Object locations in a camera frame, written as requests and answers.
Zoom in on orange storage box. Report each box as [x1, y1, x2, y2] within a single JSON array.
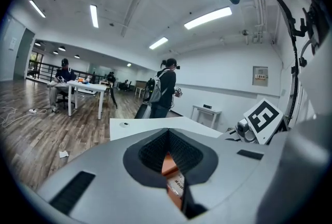
[[161, 152, 180, 176]]

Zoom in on grey electrical panel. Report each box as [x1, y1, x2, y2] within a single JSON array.
[[252, 65, 269, 87]]

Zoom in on long ceiling light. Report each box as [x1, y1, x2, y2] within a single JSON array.
[[89, 4, 100, 29], [183, 6, 233, 31], [29, 0, 47, 19], [148, 36, 169, 50]]

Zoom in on white cable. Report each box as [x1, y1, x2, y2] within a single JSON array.
[[0, 106, 49, 129]]

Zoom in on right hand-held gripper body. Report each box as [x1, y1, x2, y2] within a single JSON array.
[[234, 98, 289, 146]]

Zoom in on large white table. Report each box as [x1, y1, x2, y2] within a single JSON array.
[[109, 117, 224, 142]]

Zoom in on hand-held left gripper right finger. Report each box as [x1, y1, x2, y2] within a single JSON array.
[[168, 128, 276, 224]]

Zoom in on black office chair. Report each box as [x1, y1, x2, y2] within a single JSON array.
[[56, 89, 70, 110]]

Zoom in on black metal railing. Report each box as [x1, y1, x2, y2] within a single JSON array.
[[26, 60, 110, 84]]

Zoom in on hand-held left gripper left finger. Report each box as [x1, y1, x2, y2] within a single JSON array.
[[37, 128, 188, 224]]

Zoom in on white ceiling pipes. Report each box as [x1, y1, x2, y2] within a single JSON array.
[[253, 0, 269, 45]]

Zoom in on white equipment stand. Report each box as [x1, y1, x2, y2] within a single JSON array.
[[274, 0, 325, 128]]

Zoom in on white paper packet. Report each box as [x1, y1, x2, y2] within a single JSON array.
[[167, 174, 186, 194]]

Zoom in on long white table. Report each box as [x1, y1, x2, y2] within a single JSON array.
[[134, 86, 147, 100]]

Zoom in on grey door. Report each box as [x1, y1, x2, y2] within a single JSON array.
[[14, 28, 36, 80]]

